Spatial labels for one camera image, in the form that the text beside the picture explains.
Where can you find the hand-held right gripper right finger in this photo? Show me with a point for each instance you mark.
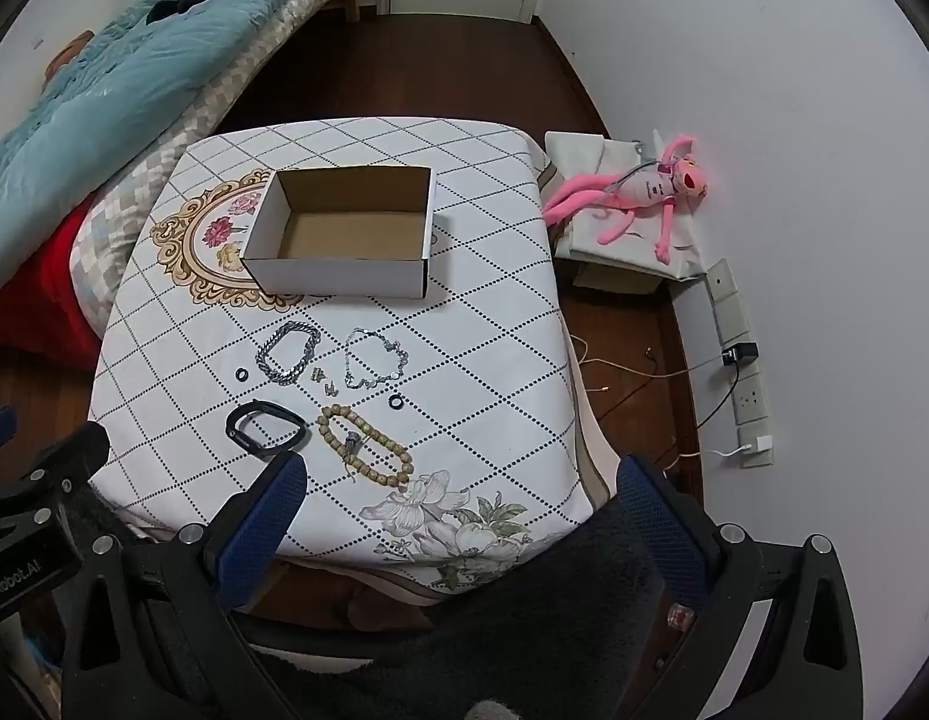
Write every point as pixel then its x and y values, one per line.
pixel 656 517

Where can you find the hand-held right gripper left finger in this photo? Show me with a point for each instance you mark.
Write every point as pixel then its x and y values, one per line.
pixel 263 532

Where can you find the white cardboard box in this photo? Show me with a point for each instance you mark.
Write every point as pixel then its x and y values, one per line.
pixel 337 279

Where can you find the red bed sheet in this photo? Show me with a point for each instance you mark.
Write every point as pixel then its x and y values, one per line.
pixel 29 315

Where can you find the white charger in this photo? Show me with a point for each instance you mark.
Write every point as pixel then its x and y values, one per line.
pixel 759 444

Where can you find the black charger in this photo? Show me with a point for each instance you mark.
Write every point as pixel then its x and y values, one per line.
pixel 740 355

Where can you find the black fleece clothing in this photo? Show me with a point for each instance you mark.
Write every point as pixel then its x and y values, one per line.
pixel 509 637

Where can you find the white diamond pattern tablecloth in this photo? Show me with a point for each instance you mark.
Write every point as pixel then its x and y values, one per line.
pixel 472 315

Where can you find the white fabric storage box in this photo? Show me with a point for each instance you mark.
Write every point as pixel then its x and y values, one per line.
pixel 584 241

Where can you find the light blue pillow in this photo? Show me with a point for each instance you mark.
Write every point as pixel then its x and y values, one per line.
pixel 97 112

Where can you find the pink plush toy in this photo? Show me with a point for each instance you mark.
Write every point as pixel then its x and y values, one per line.
pixel 577 191

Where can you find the orange brown cloth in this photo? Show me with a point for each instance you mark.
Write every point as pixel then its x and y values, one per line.
pixel 67 54

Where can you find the grey wall socket strip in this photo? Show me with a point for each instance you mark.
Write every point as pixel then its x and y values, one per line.
pixel 749 399

